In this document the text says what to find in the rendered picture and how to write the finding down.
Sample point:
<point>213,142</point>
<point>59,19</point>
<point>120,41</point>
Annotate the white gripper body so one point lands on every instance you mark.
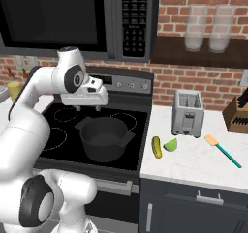
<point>87,98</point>

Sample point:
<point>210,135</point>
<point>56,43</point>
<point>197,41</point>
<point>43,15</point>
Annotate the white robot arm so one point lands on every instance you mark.
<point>22,140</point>

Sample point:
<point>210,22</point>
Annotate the dark grey pot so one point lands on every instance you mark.
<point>103,138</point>

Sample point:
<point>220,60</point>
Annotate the yellow-green cucumber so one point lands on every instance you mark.
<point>157,147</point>

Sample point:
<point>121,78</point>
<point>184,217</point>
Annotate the green lemon wedge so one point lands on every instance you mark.
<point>171,145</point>

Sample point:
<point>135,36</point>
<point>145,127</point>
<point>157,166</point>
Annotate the silver stove knob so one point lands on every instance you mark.
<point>119,85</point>
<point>131,86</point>
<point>145,87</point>

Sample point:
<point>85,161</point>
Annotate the black stove with hob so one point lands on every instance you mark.
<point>129,140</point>

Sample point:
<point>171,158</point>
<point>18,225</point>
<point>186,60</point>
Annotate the yellow cup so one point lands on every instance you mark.
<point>14,90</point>

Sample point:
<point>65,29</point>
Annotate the black microwave oven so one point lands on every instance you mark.
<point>77,17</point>

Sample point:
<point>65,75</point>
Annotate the silver toaster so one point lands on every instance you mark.
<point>188,116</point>

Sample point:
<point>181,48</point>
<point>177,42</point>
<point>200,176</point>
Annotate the dark wooden shelf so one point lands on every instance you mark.
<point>198,51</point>

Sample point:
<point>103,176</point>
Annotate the clear glass jar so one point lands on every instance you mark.
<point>195,27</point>
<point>221,29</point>

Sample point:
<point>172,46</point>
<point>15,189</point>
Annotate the dark grey drawer front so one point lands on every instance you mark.
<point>193,195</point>

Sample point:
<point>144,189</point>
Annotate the wooden knife block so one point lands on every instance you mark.
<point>237,116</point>

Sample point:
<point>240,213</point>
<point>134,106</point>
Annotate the dark grey cupboard door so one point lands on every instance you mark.
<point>190,217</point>

